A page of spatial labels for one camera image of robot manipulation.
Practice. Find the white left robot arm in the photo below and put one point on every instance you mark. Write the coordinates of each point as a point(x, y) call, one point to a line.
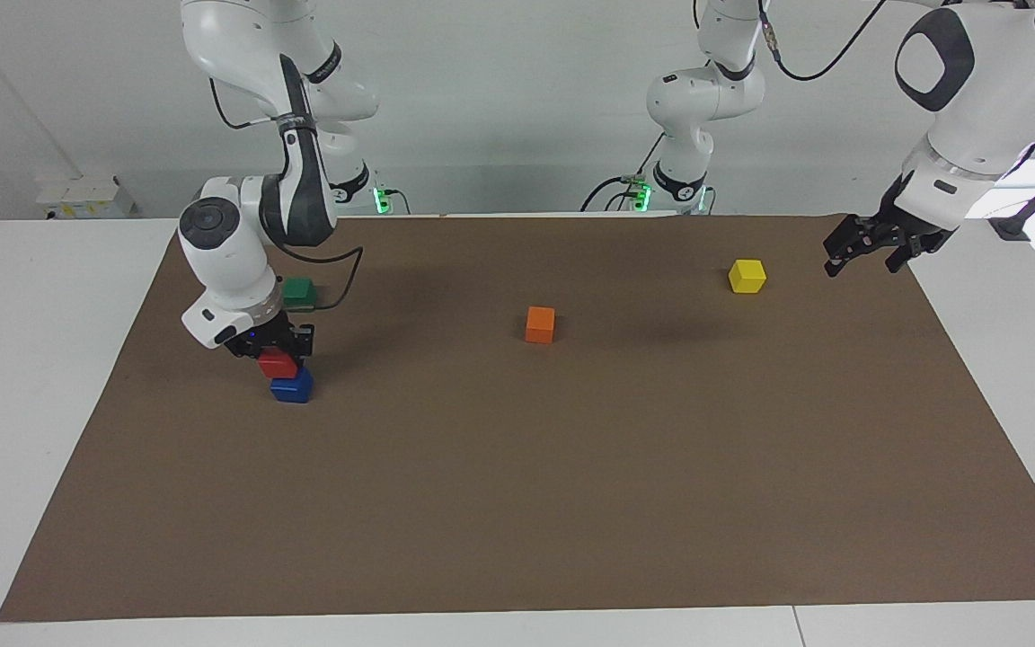
point(985, 81)

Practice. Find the blue block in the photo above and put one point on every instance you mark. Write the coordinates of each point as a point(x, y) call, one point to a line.
point(293, 388)

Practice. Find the yellow block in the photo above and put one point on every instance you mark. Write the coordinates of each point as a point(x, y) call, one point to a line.
point(747, 276)

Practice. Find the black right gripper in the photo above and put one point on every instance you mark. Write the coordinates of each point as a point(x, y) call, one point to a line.
point(261, 334)

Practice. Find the white wall box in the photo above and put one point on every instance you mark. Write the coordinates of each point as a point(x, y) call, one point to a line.
point(82, 198)

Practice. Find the red block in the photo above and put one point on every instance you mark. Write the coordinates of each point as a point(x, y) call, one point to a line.
point(278, 364)

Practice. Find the green block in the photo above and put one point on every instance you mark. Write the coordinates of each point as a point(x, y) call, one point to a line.
point(300, 291)

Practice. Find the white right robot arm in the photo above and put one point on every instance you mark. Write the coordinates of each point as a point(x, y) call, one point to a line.
point(230, 261)

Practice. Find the brown table mat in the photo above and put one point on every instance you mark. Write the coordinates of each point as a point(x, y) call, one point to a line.
point(517, 485)

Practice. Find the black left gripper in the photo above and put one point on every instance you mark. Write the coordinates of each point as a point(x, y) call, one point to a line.
point(908, 225)

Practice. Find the orange block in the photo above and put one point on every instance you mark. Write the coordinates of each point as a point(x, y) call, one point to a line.
point(540, 324)

